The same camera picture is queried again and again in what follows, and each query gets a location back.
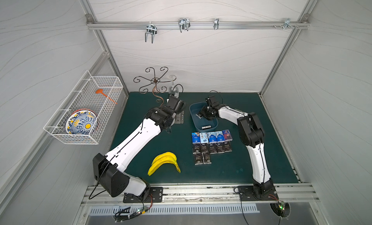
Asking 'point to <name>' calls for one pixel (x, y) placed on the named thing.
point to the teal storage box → (195, 107)
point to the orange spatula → (100, 91)
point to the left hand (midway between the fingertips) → (174, 115)
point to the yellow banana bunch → (165, 157)
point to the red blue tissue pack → (227, 135)
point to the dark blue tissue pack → (195, 137)
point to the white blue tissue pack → (204, 137)
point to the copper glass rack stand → (154, 86)
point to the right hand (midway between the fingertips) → (200, 112)
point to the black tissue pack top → (227, 146)
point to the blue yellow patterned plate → (81, 122)
